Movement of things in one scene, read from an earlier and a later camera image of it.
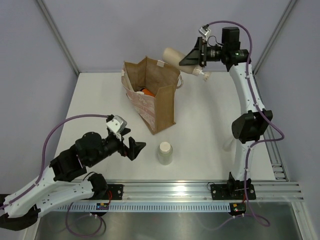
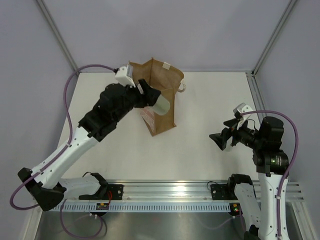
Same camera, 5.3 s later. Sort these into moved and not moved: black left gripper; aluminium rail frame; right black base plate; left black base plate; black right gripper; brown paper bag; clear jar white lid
Moved: black left gripper; black right gripper; clear jar white lid
Not moved: right black base plate; brown paper bag; aluminium rail frame; left black base plate
